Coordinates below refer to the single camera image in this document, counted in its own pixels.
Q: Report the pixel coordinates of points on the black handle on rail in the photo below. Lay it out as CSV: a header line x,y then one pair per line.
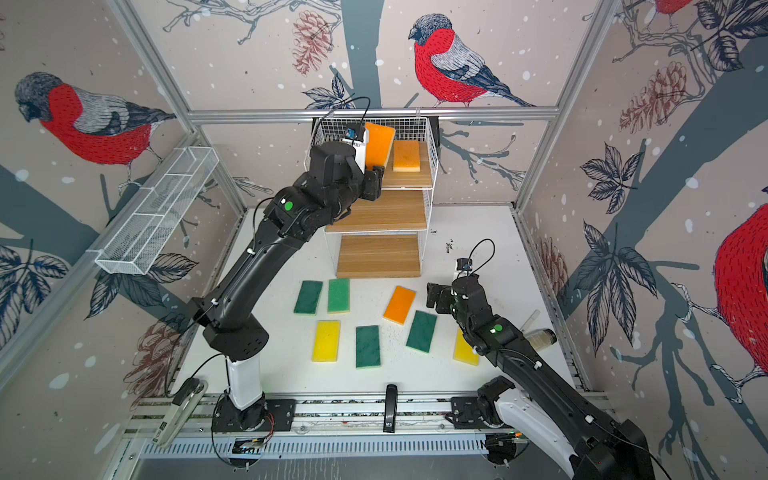
x,y
390,408

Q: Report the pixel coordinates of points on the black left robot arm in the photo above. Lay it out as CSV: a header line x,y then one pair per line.
x,y
290,219

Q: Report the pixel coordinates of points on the dark green sponge centre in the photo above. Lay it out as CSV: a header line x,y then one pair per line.
x,y
368,353

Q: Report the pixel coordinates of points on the white wire wall basket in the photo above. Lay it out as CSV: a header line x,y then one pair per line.
x,y
141,238

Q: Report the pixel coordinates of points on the bottom wooden shelf board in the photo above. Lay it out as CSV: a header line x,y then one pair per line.
x,y
379,256

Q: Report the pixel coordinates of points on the yellow sponge left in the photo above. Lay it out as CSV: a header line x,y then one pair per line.
x,y
326,342

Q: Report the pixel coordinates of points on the white wire three-tier shelf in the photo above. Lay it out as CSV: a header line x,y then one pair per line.
x,y
420,128

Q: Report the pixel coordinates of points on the yellow sponge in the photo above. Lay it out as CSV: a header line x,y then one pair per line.
x,y
463,352
326,342

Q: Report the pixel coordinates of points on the orange sponge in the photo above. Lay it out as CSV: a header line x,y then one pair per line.
x,y
380,145
407,156
399,305

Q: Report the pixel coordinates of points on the white grey handheld tool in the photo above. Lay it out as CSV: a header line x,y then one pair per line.
x,y
183,404

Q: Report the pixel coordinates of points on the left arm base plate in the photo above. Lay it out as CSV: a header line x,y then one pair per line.
x,y
264,415

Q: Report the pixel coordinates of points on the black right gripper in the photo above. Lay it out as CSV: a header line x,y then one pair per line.
x,y
443,293

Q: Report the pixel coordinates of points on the light green sponge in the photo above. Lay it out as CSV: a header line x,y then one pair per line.
x,y
338,296

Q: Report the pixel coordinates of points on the dark green sponge right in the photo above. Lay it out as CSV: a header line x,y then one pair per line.
x,y
422,331

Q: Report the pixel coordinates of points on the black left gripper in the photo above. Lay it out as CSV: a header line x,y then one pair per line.
x,y
373,183

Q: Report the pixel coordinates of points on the yellow sponge right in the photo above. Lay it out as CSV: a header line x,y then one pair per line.
x,y
463,352

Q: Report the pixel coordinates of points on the top wooden shelf board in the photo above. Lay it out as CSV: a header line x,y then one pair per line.
x,y
393,180

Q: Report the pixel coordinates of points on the dark green sponge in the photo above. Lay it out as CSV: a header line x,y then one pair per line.
x,y
422,331
308,298
368,353

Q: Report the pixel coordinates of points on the dark green sponge far left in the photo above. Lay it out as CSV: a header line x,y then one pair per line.
x,y
308,298

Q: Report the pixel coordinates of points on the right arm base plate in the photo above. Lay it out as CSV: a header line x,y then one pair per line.
x,y
471,412

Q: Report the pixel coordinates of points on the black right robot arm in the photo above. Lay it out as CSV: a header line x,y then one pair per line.
x,y
530,396

